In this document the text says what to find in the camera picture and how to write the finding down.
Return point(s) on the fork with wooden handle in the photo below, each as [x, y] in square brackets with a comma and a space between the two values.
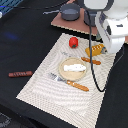
[73, 84]

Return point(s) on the small grey saucepan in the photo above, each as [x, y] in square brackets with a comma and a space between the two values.
[69, 12]

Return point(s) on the brown wooden tray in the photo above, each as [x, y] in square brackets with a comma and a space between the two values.
[77, 25]

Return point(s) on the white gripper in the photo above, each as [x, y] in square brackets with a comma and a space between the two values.
[112, 31]

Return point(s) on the round beige plate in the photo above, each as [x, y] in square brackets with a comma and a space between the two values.
[71, 75]

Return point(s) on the brown toy sausage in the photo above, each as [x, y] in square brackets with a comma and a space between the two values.
[20, 74]

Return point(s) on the knife with wooden handle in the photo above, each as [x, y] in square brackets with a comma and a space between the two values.
[81, 59]

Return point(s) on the woven beige placemat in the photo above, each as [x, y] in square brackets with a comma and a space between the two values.
[69, 104]

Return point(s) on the yellow toy bread loaf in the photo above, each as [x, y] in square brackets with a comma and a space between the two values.
[95, 50]

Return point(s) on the red toy tomato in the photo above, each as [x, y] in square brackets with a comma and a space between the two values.
[73, 42]

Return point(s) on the large grey pot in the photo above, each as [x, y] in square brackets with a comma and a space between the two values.
[89, 17]

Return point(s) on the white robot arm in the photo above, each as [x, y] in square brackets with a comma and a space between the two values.
[115, 9]

